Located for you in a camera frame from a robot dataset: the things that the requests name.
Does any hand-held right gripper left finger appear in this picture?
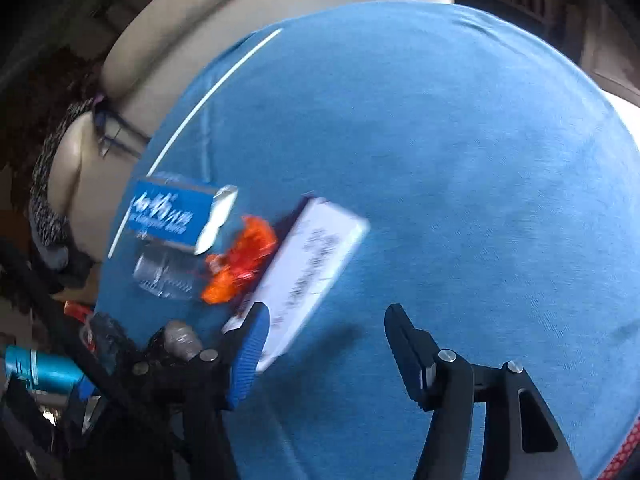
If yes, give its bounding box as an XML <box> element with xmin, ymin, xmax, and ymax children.
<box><xmin>132</xmin><ymin>301</ymin><xmax>271</xmax><ymax>480</ymax></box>

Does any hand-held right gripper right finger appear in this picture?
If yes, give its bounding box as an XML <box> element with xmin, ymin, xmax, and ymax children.
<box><xmin>384</xmin><ymin>303</ymin><xmax>583</xmax><ymax>480</ymax></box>

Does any red-orange plastic wrapper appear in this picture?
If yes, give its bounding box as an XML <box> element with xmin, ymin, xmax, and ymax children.
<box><xmin>201</xmin><ymin>215</ymin><xmax>278</xmax><ymax>306</ymax></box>

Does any white carton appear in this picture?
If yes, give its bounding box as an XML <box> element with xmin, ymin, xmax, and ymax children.
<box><xmin>220</xmin><ymin>196</ymin><xmax>372</xmax><ymax>373</ymax></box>

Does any clear plastic bottle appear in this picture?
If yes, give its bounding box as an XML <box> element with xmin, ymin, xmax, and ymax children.
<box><xmin>132</xmin><ymin>240</ymin><xmax>211</xmax><ymax>301</ymax></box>

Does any blue carton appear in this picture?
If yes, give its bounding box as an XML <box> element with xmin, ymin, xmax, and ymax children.
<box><xmin>122</xmin><ymin>172</ymin><xmax>238</xmax><ymax>256</ymax></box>

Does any teal metal bottle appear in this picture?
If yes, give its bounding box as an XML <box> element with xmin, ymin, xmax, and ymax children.
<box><xmin>2</xmin><ymin>345</ymin><xmax>86</xmax><ymax>393</ymax></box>

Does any blue tablecloth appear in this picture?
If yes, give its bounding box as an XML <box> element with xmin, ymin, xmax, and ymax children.
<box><xmin>95</xmin><ymin>2</ymin><xmax>640</xmax><ymax>480</ymax></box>

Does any dark patterned cloth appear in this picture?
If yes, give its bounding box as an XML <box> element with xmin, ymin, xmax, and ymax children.
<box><xmin>27</xmin><ymin>95</ymin><xmax>108</xmax><ymax>248</ymax></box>

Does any cream leather sofa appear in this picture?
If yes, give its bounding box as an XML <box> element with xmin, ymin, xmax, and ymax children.
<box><xmin>50</xmin><ymin>0</ymin><xmax>456</xmax><ymax>306</ymax></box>

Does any brown wooden door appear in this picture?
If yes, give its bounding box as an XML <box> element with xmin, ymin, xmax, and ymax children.
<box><xmin>565</xmin><ymin>0</ymin><xmax>640</xmax><ymax>96</ymax></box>

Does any black cable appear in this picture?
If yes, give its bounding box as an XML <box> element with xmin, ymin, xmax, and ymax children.
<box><xmin>0</xmin><ymin>242</ymin><xmax>151</xmax><ymax>413</ymax></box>

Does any dark blue strap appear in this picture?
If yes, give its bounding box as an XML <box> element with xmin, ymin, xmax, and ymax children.
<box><xmin>91</xmin><ymin>94</ymin><xmax>152</xmax><ymax>161</ymax></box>

